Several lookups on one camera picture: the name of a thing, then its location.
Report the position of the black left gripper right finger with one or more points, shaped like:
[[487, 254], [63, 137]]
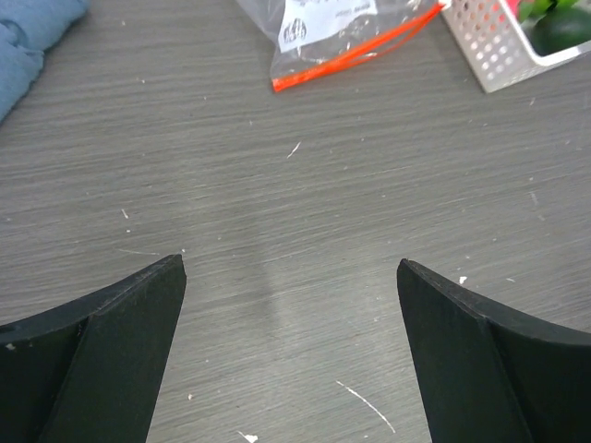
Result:
[[488, 372]]

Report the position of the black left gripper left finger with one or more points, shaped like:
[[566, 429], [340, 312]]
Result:
[[90, 370]]

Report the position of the clear zip bag orange zipper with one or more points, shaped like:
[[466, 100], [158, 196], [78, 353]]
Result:
[[317, 38]]

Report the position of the white perforated plastic basket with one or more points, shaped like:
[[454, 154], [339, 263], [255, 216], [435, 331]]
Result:
[[496, 45]]

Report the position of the blue folded cloth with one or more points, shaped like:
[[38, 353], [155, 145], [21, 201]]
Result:
[[28, 30]]

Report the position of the green toy fruit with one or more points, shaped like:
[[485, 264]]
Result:
[[560, 29]]

